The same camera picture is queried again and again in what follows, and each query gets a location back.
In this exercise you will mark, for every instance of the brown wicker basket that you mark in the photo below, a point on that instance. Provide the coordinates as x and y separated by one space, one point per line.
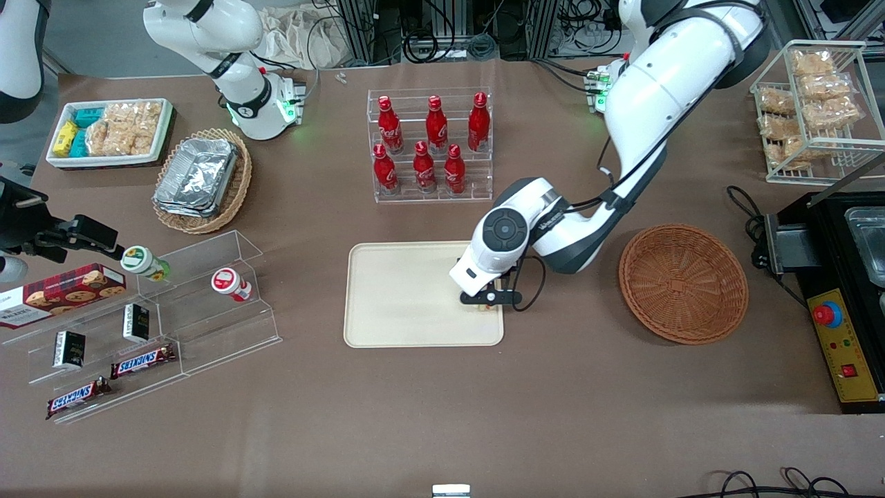
684 283

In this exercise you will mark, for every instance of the brown snickers bar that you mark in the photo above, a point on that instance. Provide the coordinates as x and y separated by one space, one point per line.
76 397
142 360

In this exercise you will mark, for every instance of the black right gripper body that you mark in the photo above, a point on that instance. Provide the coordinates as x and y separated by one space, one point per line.
21 223

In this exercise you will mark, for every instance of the yellow control panel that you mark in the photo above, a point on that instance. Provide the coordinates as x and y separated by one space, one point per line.
854 346

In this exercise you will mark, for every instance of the beige plastic tray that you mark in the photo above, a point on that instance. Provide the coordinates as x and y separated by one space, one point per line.
401 294

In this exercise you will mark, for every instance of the black control box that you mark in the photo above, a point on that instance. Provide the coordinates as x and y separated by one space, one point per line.
830 235

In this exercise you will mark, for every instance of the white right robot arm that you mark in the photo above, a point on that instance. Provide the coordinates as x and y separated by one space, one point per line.
242 41

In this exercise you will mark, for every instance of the green lid yogurt bottle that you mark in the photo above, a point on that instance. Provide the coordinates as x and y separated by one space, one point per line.
142 261

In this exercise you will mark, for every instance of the grey metal plate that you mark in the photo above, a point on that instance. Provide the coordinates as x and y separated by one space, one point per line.
795 245

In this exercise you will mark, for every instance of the red emergency stop button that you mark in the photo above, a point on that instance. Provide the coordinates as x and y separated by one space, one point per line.
825 315

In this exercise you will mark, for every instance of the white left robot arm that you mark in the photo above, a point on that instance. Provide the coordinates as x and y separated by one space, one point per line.
664 83

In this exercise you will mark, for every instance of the clear fried snack pack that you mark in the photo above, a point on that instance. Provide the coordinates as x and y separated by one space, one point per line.
833 114
776 101
780 126
785 153
824 87
812 63

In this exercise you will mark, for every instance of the steel pan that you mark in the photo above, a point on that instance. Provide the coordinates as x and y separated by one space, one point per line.
870 242

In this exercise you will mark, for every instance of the teal snack packet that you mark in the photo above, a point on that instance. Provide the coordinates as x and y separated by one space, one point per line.
79 144
88 116

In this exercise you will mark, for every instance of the red tartan cookie box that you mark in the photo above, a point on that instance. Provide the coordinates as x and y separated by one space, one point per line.
69 290

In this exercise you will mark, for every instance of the aluminium frame post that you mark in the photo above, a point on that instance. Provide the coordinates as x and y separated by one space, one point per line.
543 28
358 31

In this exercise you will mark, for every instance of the clear acrylic bottle rack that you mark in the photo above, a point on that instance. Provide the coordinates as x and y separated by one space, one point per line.
477 187

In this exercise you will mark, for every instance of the white rectangular snack tray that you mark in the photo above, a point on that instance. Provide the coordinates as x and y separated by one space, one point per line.
162 138

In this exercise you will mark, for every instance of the clear rice cracker pack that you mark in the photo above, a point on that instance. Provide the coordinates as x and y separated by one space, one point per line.
145 128
107 135

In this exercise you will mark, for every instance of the yellow snack packet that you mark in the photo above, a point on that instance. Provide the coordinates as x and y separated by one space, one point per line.
65 138

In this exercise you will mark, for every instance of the red lid yogurt bottle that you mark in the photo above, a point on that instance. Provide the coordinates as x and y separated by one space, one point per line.
228 282

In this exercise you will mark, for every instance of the clear acrylic stepped shelf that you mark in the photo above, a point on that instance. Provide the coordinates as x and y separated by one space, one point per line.
207 332

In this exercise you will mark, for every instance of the tan oval wicker basket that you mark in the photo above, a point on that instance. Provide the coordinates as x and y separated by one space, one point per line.
238 183

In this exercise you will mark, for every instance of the beige crumpled cloth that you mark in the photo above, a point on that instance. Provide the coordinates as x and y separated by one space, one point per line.
297 38

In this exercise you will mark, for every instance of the small black box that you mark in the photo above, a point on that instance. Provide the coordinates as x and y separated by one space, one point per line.
69 349
136 323

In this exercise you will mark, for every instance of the red cola bottle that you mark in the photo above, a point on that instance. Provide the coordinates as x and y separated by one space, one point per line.
436 126
390 128
424 169
454 171
384 171
478 124

